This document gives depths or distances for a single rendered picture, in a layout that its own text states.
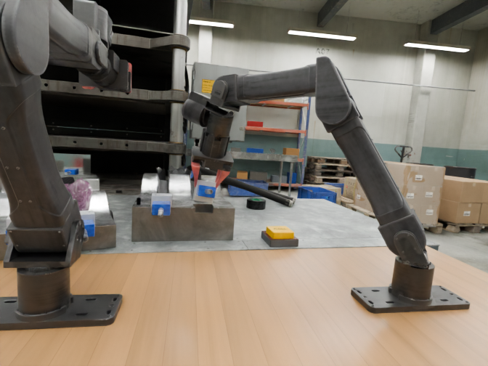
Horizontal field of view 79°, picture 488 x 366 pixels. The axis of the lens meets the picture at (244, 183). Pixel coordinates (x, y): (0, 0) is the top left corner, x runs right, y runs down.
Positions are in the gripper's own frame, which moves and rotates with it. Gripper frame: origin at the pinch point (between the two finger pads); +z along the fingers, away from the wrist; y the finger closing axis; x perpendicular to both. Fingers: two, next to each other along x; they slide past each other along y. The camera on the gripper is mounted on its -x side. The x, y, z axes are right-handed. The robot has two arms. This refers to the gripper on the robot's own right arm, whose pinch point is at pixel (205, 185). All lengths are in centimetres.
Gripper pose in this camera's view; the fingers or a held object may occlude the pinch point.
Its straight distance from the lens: 78.8
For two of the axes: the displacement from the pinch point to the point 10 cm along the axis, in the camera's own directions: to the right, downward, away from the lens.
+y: -9.5, -1.5, -2.5
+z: -2.5, 8.7, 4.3
